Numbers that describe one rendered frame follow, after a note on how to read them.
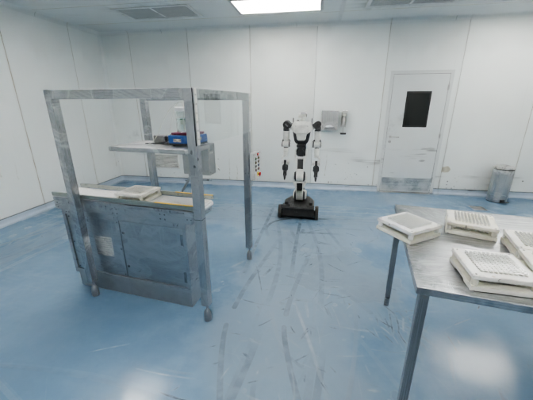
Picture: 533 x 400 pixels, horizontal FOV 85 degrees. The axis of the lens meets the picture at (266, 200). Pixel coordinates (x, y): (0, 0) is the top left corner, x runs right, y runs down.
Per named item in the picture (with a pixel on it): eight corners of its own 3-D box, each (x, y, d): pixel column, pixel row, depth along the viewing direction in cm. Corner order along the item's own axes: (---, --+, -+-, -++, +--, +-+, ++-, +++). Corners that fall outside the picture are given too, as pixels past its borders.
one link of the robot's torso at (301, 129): (290, 141, 434) (291, 117, 423) (313, 142, 429) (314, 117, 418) (289, 144, 407) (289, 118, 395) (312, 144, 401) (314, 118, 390)
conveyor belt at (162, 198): (213, 205, 229) (212, 200, 227) (197, 217, 206) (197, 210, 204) (79, 192, 265) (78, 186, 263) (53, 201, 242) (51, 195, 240)
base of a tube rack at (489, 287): (507, 266, 135) (508, 262, 134) (540, 299, 112) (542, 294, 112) (449, 260, 140) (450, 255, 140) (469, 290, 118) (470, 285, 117)
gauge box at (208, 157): (216, 172, 224) (214, 147, 218) (209, 175, 215) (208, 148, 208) (190, 171, 230) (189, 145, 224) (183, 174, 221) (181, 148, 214)
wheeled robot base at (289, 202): (285, 203, 482) (285, 183, 472) (316, 205, 474) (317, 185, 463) (279, 217, 423) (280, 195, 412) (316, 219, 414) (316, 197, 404)
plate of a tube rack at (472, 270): (510, 256, 133) (511, 252, 133) (544, 288, 111) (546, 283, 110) (450, 251, 139) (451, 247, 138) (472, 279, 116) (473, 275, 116)
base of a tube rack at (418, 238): (440, 236, 166) (441, 232, 165) (410, 244, 156) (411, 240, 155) (404, 221, 187) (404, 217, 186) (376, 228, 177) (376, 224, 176)
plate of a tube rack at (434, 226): (442, 228, 164) (442, 225, 163) (412, 236, 154) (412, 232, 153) (405, 214, 185) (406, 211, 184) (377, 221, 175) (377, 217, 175)
